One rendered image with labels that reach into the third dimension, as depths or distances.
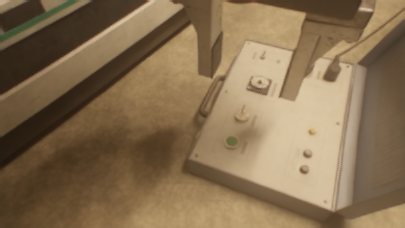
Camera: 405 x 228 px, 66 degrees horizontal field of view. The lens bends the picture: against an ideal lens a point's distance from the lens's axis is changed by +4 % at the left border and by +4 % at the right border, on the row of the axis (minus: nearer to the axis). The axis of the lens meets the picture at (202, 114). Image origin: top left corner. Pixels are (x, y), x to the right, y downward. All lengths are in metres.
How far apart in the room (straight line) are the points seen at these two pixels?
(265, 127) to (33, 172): 0.48
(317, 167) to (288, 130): 0.09
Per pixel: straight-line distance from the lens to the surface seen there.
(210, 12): 0.46
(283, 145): 0.61
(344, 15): 0.37
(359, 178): 0.61
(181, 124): 0.69
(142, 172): 0.64
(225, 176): 0.58
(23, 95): 0.63
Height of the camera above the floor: 0.57
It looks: 53 degrees down
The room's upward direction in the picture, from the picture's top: 1 degrees counter-clockwise
